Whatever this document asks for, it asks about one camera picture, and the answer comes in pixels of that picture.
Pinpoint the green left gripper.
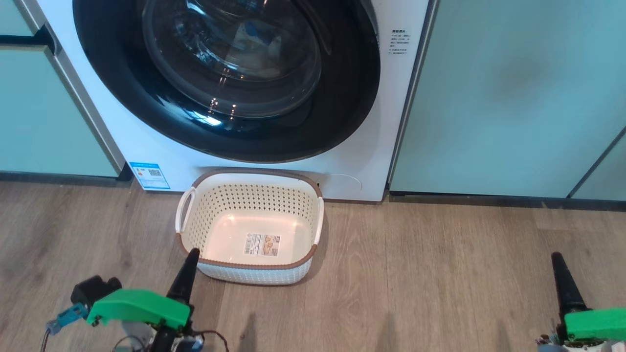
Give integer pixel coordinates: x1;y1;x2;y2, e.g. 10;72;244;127
87;248;200;329

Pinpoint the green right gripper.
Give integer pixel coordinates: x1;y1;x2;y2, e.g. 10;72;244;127
552;252;626;341

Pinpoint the black round glass washer door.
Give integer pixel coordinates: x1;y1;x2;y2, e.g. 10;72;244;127
72;0;381;163

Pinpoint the light teal cabinet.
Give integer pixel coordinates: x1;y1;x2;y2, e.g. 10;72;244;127
389;0;626;201

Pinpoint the white front-load washing machine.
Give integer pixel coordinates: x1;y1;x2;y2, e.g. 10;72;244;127
37;0;433;202

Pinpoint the cream laundry basket brown rim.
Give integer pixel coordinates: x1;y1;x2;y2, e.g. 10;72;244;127
175;168;325;286

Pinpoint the basket product label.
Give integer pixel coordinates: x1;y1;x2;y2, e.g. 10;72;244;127
244;233;281;257

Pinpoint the blue energy label sticker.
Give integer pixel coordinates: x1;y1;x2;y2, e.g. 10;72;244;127
129;162;171;190

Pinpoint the round drain filter cover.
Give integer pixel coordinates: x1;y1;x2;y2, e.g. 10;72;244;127
323;174;363;198

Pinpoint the mint green cabinet grey edge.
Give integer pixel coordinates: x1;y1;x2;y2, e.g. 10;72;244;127
0;0;133;179

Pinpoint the small black text sticker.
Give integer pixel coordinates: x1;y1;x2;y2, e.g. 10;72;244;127
389;29;411;57

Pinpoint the black left arm wire loop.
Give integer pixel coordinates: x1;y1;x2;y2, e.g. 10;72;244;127
188;330;230;352

